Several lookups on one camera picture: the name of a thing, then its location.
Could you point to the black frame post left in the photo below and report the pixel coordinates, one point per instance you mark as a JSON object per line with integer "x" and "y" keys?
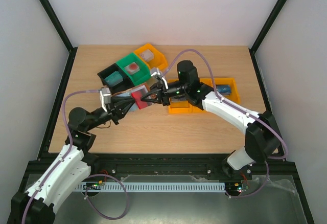
{"x": 57, "y": 24}

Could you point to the green bin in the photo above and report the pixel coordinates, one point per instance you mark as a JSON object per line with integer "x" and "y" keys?
{"x": 140, "y": 77}

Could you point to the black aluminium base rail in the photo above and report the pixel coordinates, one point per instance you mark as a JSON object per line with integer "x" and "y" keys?
{"x": 211, "y": 165}

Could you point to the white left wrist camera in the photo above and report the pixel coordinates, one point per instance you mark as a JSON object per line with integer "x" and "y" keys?
{"x": 105, "y": 97}

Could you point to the red white card stack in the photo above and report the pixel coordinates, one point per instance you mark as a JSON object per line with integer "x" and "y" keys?
{"x": 132, "y": 68}

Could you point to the black frame post right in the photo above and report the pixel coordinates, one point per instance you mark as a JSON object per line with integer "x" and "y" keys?
{"x": 267, "y": 25}

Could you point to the blue card stack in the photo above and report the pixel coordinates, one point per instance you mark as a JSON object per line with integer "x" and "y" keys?
{"x": 224, "y": 89}

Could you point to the black frame post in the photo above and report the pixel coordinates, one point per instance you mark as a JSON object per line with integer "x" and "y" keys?
{"x": 267, "y": 25}
{"x": 57, "y": 24}

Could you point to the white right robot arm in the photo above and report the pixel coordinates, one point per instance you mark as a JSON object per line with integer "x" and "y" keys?
{"x": 261, "y": 132}

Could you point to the white slotted cable duct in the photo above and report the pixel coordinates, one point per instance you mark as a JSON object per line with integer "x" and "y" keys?
{"x": 205, "y": 187}

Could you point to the black bin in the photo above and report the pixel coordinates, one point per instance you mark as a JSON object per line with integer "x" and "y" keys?
{"x": 124, "y": 85}

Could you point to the yellow bin left group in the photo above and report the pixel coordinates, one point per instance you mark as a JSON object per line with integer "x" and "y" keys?
{"x": 159, "y": 60}

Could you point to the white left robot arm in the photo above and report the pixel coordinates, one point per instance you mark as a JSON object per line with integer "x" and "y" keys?
{"x": 42, "y": 200}

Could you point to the yellow bin far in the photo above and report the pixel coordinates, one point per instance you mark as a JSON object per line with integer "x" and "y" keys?
{"x": 235, "y": 97}

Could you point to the yellow bin near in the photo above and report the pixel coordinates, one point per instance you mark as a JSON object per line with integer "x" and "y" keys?
{"x": 179, "y": 105}

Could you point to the brown leather card holder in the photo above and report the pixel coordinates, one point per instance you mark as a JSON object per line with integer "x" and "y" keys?
{"x": 127, "y": 94}

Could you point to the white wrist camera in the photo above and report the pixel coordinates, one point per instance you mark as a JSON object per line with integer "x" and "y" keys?
{"x": 157, "y": 74}
{"x": 105, "y": 97}

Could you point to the teal card stack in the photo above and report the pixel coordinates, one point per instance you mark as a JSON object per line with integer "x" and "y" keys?
{"x": 114, "y": 79}

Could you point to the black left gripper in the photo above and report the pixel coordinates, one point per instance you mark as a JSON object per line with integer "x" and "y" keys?
{"x": 116, "y": 109}

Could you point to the yellow bin middle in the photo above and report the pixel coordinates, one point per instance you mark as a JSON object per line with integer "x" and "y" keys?
{"x": 208, "y": 82}

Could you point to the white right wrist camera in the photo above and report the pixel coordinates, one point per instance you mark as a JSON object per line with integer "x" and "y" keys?
{"x": 157, "y": 74}

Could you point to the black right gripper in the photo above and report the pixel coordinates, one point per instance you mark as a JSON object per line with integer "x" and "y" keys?
{"x": 165, "y": 95}

